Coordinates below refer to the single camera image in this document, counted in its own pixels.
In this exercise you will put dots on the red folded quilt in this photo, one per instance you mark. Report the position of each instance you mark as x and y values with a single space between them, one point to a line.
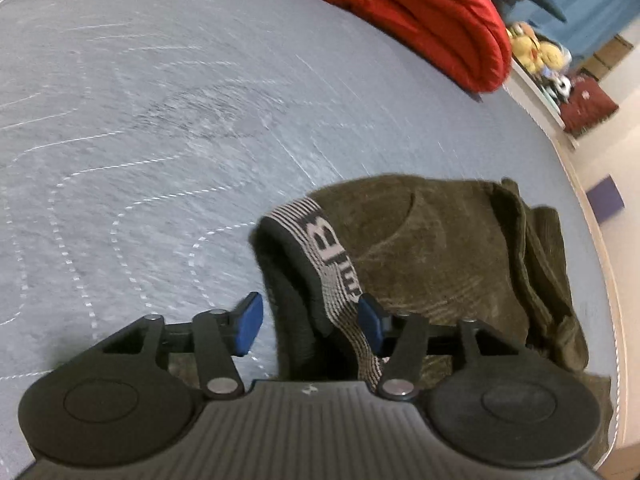
430 20

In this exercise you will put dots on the black and white plush toy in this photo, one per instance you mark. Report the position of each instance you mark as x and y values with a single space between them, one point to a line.
559 87

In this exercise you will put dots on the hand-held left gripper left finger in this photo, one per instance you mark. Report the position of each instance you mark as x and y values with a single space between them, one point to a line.
249 322

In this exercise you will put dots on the yellow plush toy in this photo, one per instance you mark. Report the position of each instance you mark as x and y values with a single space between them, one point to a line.
540 50

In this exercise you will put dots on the white bed frame board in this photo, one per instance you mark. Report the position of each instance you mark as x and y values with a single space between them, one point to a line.
537 100

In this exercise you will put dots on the dark red bag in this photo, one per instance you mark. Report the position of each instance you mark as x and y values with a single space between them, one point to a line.
587 102

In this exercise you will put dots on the purple box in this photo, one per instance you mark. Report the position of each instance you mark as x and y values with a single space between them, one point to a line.
606 199

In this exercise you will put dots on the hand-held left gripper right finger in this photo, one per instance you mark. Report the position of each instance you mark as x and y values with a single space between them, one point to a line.
371 322

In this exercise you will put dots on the blue curtain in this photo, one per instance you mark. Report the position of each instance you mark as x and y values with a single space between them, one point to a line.
585 5

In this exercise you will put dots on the grey quilted bed mattress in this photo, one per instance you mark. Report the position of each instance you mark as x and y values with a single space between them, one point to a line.
165 125

